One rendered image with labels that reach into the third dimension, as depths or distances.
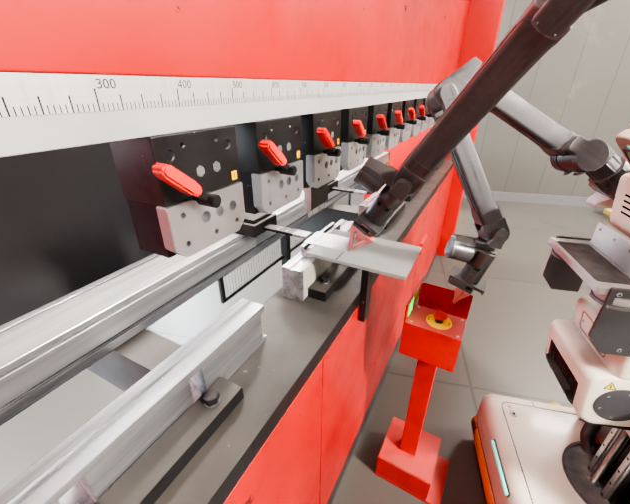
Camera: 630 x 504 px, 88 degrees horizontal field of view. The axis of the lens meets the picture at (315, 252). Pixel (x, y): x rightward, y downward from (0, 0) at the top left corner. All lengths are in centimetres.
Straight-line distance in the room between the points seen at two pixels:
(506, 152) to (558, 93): 79
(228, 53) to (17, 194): 61
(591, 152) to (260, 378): 93
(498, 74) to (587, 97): 464
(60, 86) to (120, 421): 43
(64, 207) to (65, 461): 61
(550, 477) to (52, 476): 133
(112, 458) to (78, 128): 42
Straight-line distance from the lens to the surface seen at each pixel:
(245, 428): 64
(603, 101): 531
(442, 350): 103
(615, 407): 111
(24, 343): 79
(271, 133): 62
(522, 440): 152
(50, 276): 104
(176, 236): 48
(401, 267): 82
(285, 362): 73
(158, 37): 47
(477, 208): 97
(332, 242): 92
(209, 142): 50
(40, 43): 40
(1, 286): 100
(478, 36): 294
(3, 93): 38
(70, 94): 40
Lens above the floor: 139
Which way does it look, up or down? 27 degrees down
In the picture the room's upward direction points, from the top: straight up
